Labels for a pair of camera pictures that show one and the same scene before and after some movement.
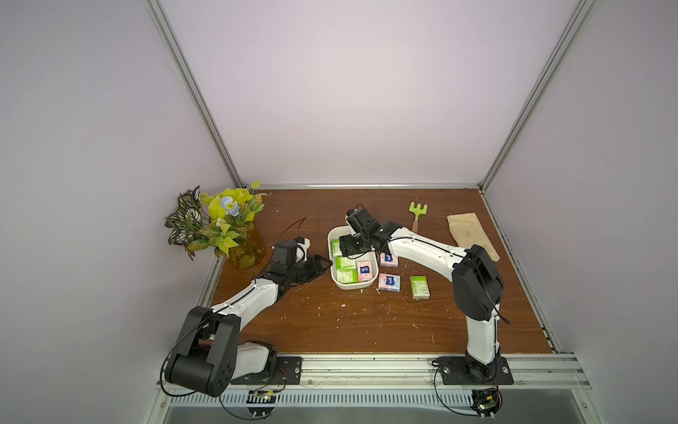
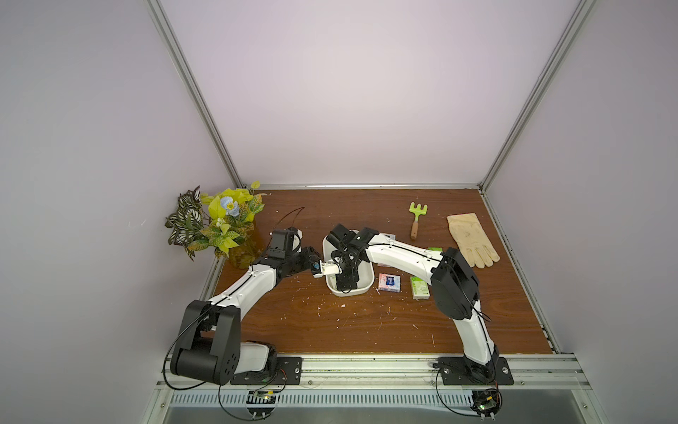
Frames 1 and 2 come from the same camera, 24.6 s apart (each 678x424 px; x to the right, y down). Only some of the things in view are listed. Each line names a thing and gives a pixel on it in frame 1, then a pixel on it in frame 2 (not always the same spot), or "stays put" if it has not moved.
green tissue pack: [420, 289] stays put
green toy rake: [418, 210] stays put
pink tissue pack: [389, 282] stays put
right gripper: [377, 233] → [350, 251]
